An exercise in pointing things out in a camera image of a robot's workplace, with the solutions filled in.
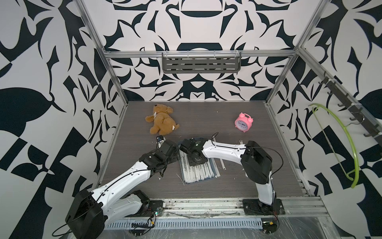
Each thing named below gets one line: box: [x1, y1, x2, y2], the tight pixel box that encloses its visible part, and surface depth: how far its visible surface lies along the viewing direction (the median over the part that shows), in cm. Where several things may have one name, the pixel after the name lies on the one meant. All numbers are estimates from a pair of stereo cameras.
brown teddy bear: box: [144, 103, 180, 136], surface depth 101 cm
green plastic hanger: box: [308, 103, 360, 189], surface depth 62 cm
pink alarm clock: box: [234, 112, 254, 133], surface depth 101 cm
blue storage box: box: [179, 149, 221, 185], surface depth 87 cm
